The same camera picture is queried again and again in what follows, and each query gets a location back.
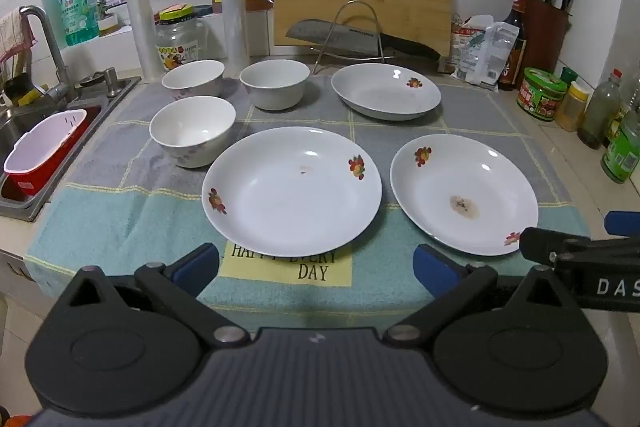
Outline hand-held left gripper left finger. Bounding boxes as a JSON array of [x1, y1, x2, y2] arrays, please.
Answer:
[[60, 243, 251, 349]]

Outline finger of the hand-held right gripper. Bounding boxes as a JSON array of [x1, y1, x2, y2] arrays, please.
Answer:
[[604, 211, 640, 239], [519, 227, 640, 266]]

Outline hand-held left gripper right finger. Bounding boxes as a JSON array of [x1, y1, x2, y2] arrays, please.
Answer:
[[384, 244, 576, 348]]

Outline white plate with brown stain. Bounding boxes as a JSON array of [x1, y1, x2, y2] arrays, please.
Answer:
[[390, 134, 539, 256]]

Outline large white fruit-print plate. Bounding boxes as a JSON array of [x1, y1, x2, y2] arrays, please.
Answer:
[[201, 127, 383, 258]]

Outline white bowl with floral print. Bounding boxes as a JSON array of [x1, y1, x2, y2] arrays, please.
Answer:
[[149, 96, 237, 168], [161, 59, 226, 102]]

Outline green glass bottle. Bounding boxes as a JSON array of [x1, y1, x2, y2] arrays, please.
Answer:
[[600, 107, 640, 184]]

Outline grey and teal checked mat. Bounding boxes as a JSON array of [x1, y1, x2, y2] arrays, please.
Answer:
[[25, 74, 593, 328]]

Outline clear bottle with red cap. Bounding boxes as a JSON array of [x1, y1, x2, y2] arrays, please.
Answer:
[[577, 69, 623, 150]]

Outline yellow-lidded spice jar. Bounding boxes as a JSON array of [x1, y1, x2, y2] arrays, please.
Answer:
[[554, 82, 592, 132]]

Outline clear seasoning bottle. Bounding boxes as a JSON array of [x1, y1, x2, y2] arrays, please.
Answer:
[[619, 69, 640, 130]]

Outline green-lidded sauce jar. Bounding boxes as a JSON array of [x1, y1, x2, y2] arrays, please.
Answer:
[[516, 68, 568, 122]]

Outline stainless steel sink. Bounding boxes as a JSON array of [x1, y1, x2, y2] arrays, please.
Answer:
[[0, 74, 142, 223]]

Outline plain white bowl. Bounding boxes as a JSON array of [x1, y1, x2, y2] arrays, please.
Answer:
[[239, 59, 311, 111]]

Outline dark soy sauce bottle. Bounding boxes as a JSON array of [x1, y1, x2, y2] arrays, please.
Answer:
[[497, 0, 528, 92]]

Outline white and blue bag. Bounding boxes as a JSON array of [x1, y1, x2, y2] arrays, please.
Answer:
[[455, 22, 518, 88]]

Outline red and white drain basket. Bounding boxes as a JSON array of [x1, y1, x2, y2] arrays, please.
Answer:
[[2, 108, 88, 198]]

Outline metal sink knob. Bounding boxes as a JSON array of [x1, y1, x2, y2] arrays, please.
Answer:
[[101, 67, 121, 96]]

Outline brown knife block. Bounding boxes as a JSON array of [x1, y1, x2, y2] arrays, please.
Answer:
[[520, 0, 571, 78]]

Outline glass jar with green lid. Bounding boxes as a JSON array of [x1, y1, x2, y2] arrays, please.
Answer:
[[154, 3, 208, 72]]

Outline short plastic wrap roll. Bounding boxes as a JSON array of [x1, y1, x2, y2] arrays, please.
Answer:
[[123, 0, 163, 84]]

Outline small potted plant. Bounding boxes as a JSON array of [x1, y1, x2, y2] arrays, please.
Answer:
[[95, 0, 121, 38]]

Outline metal faucet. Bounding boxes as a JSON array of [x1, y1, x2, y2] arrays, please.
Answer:
[[19, 5, 76, 102]]

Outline green dish soap bottle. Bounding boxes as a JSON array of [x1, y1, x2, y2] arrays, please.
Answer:
[[56, 0, 99, 48]]

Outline checked dish cloth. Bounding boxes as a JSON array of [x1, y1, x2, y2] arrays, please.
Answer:
[[0, 7, 38, 62]]

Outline black-handled cleaver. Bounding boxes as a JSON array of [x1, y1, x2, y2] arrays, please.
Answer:
[[286, 19, 442, 62]]

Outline metal wire knife rack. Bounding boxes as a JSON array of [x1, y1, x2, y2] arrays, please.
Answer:
[[311, 0, 392, 75]]

